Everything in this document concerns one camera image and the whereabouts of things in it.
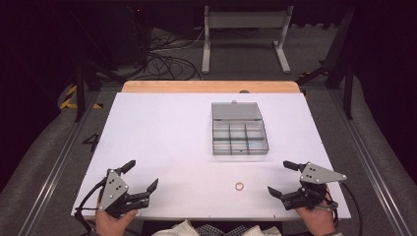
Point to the person's right hand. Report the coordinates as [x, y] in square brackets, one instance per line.
[317, 221]

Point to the clear plastic compartment box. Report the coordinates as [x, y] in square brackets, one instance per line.
[239, 129]

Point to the black tripod stand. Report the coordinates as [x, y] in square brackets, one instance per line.
[342, 65]
[80, 88]

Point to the metal floor rail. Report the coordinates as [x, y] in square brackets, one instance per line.
[55, 167]
[370, 164]

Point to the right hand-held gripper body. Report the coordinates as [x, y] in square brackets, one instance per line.
[314, 177]

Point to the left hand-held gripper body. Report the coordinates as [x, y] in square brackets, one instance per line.
[113, 189]

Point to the person's checkered garment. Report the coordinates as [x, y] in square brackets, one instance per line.
[214, 230]

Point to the yellow black floor tape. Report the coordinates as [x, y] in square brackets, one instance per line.
[69, 98]

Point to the white metal stand frame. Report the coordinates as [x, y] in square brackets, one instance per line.
[246, 20]

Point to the person's left hand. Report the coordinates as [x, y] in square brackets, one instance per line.
[109, 224]

